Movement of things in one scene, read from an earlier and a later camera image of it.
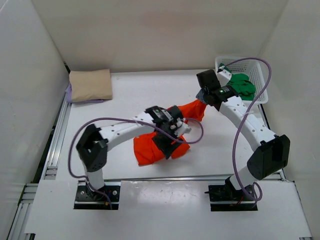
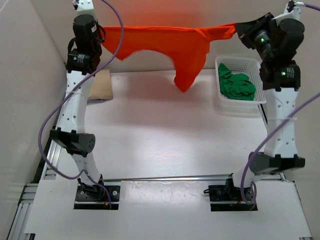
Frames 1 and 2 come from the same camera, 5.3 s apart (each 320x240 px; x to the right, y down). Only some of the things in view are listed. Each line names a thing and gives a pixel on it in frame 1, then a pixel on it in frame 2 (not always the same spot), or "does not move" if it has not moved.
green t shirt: (245, 88) does not move
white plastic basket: (252, 67) does not move
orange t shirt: (148, 151) -> (188, 47)
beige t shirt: (90, 85) does not move
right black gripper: (201, 94) -> (244, 30)
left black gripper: (164, 144) -> (100, 35)
